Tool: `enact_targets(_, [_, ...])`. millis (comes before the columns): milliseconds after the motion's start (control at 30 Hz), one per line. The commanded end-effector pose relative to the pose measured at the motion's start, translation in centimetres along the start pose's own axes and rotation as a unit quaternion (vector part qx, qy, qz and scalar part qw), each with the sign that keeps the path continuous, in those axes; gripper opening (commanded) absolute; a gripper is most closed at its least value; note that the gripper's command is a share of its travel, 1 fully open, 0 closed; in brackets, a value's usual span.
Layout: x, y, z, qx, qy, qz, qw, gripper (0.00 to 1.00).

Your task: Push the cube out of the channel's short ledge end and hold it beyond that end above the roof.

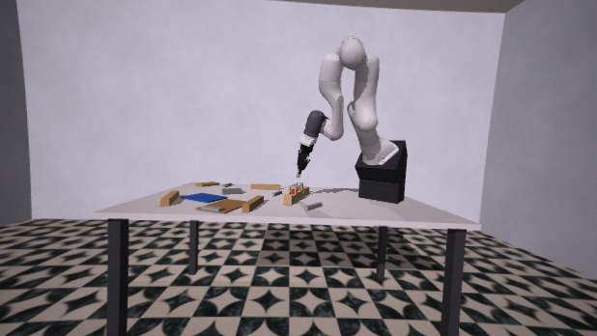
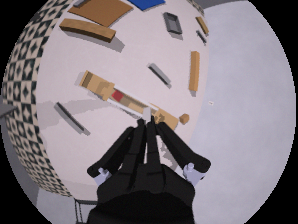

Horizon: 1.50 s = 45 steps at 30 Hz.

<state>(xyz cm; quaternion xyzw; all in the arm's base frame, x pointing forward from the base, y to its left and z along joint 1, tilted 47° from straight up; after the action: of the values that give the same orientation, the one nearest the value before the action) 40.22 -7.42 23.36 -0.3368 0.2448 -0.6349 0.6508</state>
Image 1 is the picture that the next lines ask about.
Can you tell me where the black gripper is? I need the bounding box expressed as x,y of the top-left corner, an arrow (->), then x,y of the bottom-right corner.
296,144 -> 314,178

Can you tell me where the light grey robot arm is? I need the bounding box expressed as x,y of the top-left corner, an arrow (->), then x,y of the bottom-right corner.
299,36 -> 399,165

